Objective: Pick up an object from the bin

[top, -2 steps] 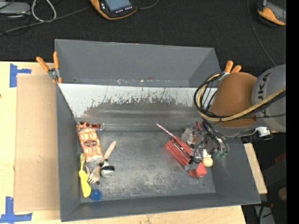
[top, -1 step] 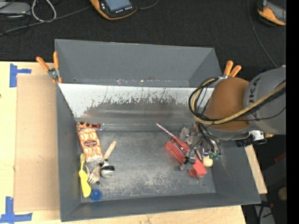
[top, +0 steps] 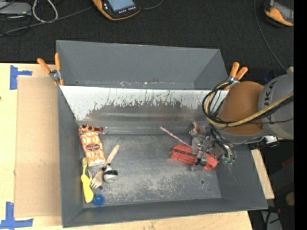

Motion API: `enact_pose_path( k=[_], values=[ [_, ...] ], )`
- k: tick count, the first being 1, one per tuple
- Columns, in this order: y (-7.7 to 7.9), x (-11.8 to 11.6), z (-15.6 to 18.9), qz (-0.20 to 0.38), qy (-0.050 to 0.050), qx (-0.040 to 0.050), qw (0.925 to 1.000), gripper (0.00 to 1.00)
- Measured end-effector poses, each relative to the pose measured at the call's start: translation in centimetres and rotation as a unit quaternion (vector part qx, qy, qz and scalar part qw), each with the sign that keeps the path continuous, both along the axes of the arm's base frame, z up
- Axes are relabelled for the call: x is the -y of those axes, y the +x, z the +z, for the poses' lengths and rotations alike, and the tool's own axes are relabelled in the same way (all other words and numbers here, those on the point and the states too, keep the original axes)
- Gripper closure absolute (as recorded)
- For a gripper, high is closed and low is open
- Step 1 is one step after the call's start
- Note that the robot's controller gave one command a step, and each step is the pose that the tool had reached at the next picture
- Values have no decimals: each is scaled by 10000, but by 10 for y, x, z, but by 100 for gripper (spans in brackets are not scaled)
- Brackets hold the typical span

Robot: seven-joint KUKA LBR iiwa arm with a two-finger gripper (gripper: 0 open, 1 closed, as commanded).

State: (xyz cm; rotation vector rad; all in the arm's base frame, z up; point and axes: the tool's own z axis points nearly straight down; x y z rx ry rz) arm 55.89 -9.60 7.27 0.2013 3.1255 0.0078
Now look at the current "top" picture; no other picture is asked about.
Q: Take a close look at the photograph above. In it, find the wooden fork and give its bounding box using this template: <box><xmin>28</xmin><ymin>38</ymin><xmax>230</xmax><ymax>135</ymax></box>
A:
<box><xmin>89</xmin><ymin>170</ymin><xmax>105</xmax><ymax>189</ymax></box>

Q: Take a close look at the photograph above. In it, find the pink striped stick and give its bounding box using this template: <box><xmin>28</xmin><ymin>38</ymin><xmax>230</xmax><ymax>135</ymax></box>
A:
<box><xmin>160</xmin><ymin>126</ymin><xmax>190</xmax><ymax>147</ymax></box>

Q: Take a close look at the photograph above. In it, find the black and white toy animal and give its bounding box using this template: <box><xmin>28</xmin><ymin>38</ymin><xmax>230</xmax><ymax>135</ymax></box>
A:
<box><xmin>101</xmin><ymin>163</ymin><xmax>119</xmax><ymax>184</ymax></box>

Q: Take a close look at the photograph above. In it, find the orange and white packet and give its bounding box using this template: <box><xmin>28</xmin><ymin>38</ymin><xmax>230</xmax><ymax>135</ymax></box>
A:
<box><xmin>79</xmin><ymin>131</ymin><xmax>106</xmax><ymax>167</ymax></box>

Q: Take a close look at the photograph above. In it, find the blue bottle cap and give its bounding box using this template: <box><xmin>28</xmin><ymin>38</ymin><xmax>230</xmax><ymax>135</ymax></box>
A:
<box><xmin>92</xmin><ymin>194</ymin><xmax>106</xmax><ymax>207</ymax></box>

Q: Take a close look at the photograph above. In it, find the black cylinder on white bracket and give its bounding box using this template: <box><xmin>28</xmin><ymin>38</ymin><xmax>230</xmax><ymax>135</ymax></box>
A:
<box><xmin>248</xmin><ymin>135</ymin><xmax>280</xmax><ymax>151</ymax></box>

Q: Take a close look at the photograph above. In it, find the grey metal bin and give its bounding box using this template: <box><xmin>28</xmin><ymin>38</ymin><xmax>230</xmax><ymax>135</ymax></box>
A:
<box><xmin>55</xmin><ymin>40</ymin><xmax>269</xmax><ymax>228</ymax></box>

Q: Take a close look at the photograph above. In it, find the wooden spoon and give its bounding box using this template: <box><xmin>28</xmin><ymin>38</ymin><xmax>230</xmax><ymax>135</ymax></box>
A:
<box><xmin>104</xmin><ymin>144</ymin><xmax>120</xmax><ymax>168</ymax></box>

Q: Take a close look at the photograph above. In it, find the yellow toothbrush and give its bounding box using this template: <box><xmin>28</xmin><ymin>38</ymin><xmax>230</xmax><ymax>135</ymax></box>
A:
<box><xmin>80</xmin><ymin>157</ymin><xmax>94</xmax><ymax>204</ymax></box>

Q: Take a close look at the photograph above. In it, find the red ribbed flat block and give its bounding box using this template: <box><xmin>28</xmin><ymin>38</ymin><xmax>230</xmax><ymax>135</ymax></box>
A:
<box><xmin>170</xmin><ymin>144</ymin><xmax>219</xmax><ymax>172</ymax></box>

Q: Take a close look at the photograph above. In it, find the brown cardboard board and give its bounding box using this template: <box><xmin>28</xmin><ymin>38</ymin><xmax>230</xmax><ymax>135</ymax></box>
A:
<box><xmin>13</xmin><ymin>75</ymin><xmax>63</xmax><ymax>219</ymax></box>

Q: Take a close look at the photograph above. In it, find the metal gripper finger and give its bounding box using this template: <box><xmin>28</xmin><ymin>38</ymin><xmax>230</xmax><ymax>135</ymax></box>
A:
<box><xmin>190</xmin><ymin>152</ymin><xmax>208</xmax><ymax>173</ymax></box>
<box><xmin>191</xmin><ymin>137</ymin><xmax>205</xmax><ymax>153</ymax></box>

